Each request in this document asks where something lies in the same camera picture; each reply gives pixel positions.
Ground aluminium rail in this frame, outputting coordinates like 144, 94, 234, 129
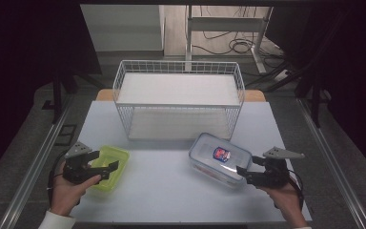
0, 94, 74, 229
296, 97, 366, 229

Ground black stand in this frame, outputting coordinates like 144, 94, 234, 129
244, 61, 332, 129
51, 61, 104, 126

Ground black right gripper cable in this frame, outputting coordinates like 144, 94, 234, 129
286, 169, 305, 212

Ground white wire basket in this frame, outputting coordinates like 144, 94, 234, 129
112, 59, 247, 141

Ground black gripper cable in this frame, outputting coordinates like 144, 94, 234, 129
46, 150, 71, 206
286, 169, 305, 212

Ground white cabinet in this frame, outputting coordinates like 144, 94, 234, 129
80, 4, 166, 59

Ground clear plastic food container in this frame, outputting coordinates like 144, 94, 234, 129
188, 132, 254, 189

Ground person's left hand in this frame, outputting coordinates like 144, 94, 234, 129
50, 161, 103, 219

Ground black floor cables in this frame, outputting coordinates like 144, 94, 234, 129
192, 6, 289, 66

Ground person's right hand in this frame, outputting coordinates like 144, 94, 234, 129
259, 180, 304, 221

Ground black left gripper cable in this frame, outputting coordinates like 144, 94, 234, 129
46, 150, 71, 206

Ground black floor bracket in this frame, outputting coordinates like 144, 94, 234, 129
54, 123, 78, 148

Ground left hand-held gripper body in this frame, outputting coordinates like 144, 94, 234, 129
62, 140, 105, 185

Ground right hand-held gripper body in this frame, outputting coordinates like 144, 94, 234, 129
250, 145, 306, 189

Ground white desk frame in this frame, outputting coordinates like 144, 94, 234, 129
185, 5, 275, 74

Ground green plastic food container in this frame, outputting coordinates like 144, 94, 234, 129
88, 145, 131, 193

